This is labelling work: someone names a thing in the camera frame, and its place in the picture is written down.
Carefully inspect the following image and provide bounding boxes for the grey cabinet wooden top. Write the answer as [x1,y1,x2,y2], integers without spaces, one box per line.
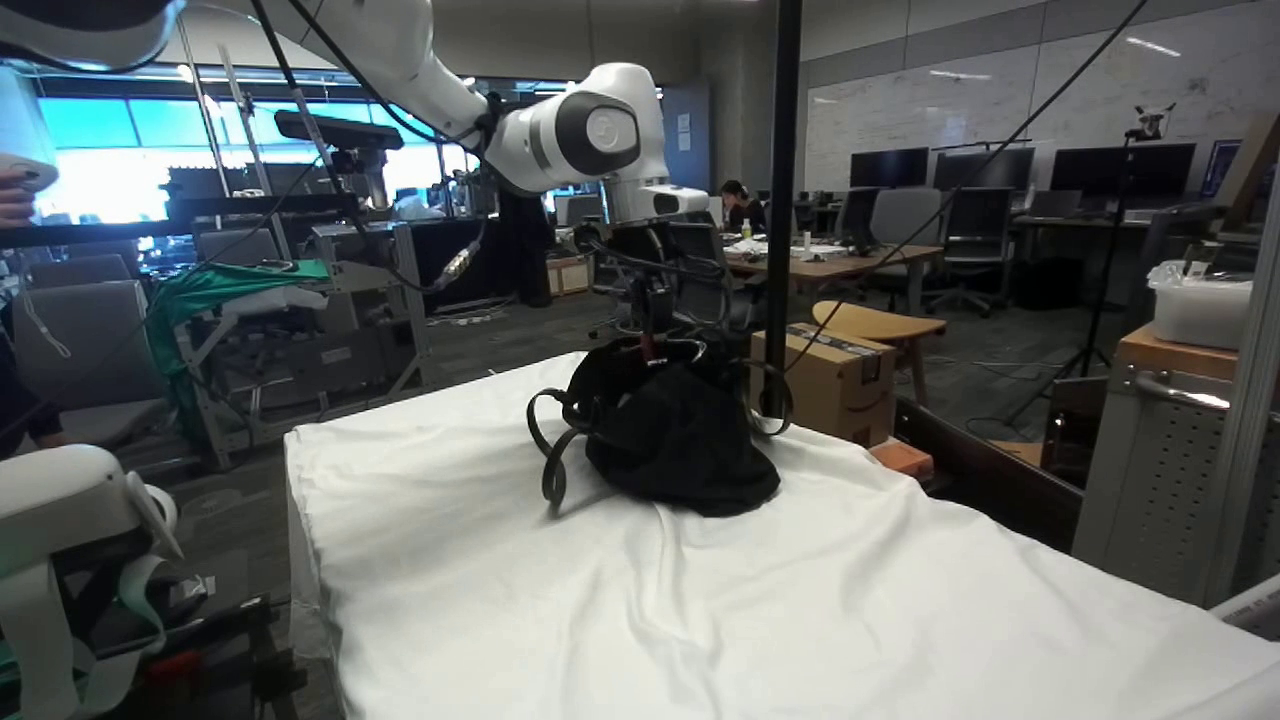
[1071,315,1280,606]

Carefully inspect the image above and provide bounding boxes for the grey metal strut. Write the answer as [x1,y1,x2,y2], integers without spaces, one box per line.
[1196,156,1280,617]

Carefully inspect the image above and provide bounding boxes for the wide black computer monitor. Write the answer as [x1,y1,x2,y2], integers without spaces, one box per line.
[1047,141,1200,207]

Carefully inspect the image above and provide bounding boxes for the white tablecloth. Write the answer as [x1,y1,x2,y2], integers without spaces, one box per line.
[281,350,1280,720]

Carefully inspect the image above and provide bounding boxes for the small brown block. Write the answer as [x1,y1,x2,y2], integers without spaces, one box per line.
[868,437,940,484]

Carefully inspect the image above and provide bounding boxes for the black vertical pole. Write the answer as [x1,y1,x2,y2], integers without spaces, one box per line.
[756,0,810,418]

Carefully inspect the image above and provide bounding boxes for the white plastic bin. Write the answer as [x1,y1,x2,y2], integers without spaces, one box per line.
[1144,257,1259,350]

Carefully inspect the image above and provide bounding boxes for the black camera tripod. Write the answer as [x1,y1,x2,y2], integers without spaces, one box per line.
[998,97,1186,433]

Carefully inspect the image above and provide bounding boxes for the thin black diagonal cable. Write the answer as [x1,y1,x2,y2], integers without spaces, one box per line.
[801,0,1153,350]

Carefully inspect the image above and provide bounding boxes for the grey padded chair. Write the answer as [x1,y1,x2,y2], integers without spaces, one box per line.
[4,276,164,442]

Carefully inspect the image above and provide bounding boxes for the tan wooden board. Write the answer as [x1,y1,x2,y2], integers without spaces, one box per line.
[1213,112,1280,230]

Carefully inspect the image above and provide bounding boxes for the long wooden desk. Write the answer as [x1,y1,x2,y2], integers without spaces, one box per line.
[725,236,953,292]

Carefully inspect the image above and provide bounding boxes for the black handbag with strap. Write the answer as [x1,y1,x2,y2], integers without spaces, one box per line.
[525,328,783,520]

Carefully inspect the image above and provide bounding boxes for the seated person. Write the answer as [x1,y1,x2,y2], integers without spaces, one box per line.
[717,176,773,243]

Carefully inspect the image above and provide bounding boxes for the grey lab equipment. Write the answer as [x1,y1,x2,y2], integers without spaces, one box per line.
[156,214,434,433]

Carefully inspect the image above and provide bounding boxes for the black stereo camera bar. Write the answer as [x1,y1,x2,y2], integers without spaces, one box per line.
[273,107,409,151]

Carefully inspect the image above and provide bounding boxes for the grey office chair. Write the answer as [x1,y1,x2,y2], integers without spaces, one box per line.
[868,182,953,315]

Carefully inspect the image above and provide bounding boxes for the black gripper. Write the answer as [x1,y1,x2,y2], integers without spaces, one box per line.
[621,229,693,360]

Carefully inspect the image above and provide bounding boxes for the black office chair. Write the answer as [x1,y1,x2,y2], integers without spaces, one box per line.
[673,214,744,335]
[940,182,1018,315]

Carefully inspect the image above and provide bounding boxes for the small cardboard box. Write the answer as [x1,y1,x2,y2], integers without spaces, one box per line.
[545,248,600,299]

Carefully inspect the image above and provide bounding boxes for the dark low bench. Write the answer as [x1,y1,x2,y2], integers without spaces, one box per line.
[893,396,1088,550]

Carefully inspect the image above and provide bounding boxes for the black hanging jacket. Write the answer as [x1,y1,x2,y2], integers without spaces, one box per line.
[478,182,557,312]

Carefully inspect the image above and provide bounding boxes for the round wooden table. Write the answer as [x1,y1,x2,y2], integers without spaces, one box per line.
[805,294,953,405]

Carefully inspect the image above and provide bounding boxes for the orange handled clamp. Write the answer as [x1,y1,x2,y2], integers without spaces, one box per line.
[147,645,213,689]

